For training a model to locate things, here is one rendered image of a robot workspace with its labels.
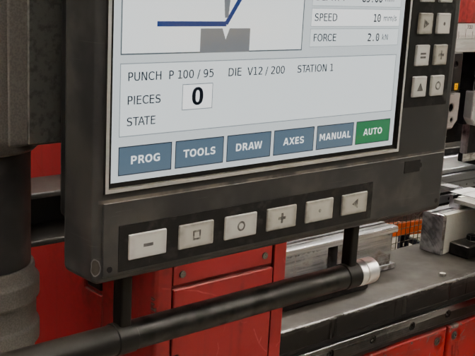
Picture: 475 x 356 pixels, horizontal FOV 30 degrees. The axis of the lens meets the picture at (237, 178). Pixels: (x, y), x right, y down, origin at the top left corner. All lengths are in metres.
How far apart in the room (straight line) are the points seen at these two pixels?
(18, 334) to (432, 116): 0.47
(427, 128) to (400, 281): 0.96
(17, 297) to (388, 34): 0.43
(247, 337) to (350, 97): 0.60
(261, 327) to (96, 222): 0.73
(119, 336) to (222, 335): 0.58
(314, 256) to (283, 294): 0.89
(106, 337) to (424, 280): 1.23
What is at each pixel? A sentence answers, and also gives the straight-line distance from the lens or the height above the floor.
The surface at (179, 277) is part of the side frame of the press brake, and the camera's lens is 1.25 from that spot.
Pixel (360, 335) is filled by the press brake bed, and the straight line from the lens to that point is 1.75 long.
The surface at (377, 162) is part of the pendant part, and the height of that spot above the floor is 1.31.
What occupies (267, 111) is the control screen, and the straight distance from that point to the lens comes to 0.78.
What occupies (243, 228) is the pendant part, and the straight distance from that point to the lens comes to 0.78.
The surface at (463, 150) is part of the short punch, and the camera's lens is 2.13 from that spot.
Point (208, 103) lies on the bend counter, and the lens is 0.73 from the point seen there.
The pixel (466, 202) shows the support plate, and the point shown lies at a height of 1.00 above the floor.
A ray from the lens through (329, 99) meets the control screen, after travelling 0.84.
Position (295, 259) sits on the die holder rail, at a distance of 1.73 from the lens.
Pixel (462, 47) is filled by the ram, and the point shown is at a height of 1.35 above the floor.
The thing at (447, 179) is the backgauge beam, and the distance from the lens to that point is 2.51.
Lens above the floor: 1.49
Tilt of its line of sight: 13 degrees down
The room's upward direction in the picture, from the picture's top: 3 degrees clockwise
